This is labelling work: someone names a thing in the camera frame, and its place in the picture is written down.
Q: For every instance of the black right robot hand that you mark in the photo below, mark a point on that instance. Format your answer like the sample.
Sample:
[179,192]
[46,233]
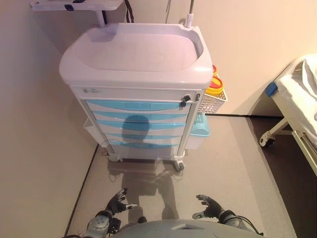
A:
[212,209]

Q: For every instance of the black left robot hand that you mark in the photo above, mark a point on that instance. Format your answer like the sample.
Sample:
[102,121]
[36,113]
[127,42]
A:
[116,204]

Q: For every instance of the white drawer with blue front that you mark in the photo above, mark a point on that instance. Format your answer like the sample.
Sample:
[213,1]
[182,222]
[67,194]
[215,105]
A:
[138,126]

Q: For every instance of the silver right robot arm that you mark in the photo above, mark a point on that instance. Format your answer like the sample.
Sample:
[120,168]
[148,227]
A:
[234,219]

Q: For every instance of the grey robot torso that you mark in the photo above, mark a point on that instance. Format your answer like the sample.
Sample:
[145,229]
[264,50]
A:
[173,230]

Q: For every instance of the cart caster wheel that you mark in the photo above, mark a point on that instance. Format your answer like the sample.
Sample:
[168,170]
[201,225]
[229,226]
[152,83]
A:
[180,165]

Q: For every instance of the small white side tray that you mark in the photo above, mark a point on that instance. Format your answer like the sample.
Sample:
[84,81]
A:
[90,129]

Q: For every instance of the light blue plastic bin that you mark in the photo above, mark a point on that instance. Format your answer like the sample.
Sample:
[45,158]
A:
[201,126]

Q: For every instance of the bed caster wheel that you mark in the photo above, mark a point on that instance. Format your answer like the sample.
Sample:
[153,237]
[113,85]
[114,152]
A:
[268,142]

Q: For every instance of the black keys in lock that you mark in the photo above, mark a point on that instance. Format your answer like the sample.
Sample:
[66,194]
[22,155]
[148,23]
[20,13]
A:
[184,100]

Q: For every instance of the yellow sharps container red lid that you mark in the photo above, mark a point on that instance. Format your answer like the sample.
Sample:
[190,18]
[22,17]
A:
[215,85]
[214,70]

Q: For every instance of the blue bed corner bumper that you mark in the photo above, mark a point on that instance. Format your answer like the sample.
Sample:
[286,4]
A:
[271,89]

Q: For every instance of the white bed sheet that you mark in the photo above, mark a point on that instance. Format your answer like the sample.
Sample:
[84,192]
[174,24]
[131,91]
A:
[302,99]

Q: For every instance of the white medical cart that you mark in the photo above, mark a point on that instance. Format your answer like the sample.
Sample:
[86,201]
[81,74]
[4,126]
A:
[138,49]

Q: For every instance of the white hospital bed frame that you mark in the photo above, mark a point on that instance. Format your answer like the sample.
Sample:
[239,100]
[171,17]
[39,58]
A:
[280,124]

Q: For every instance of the white raised shelf on post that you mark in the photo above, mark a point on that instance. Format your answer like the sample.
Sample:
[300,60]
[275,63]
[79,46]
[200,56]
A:
[81,5]

